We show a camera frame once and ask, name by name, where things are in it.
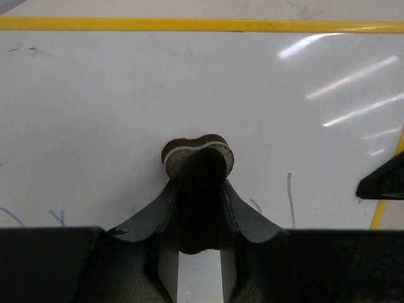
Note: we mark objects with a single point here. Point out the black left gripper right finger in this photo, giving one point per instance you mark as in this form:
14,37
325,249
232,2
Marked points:
256,260

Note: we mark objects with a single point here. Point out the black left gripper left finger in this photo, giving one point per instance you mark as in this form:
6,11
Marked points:
137,261

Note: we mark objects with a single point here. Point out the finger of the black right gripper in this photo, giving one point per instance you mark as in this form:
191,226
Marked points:
386,182

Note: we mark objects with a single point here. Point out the yellow framed whiteboard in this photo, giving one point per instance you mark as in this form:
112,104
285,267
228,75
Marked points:
308,108

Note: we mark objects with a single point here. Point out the round felt eraser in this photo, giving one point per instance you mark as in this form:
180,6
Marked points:
198,167

